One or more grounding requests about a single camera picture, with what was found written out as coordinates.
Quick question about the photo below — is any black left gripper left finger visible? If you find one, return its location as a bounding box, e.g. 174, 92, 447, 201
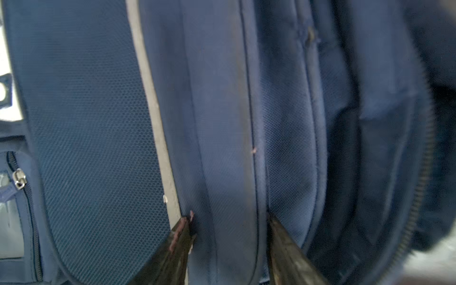
129, 216, 196, 285

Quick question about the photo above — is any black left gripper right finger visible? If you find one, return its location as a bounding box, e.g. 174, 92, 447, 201
267, 214, 328, 285

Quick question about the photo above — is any navy blue student backpack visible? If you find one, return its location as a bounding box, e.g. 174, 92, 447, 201
1, 1, 456, 285

